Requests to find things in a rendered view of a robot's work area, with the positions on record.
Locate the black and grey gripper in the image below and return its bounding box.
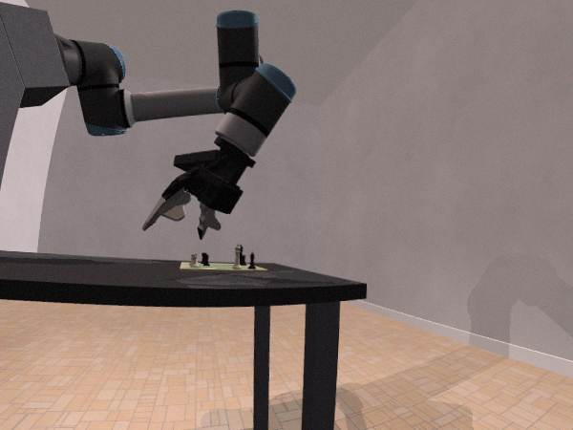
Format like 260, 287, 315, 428
142, 137, 256, 240

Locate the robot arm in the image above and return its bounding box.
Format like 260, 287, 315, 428
54, 11, 296, 157

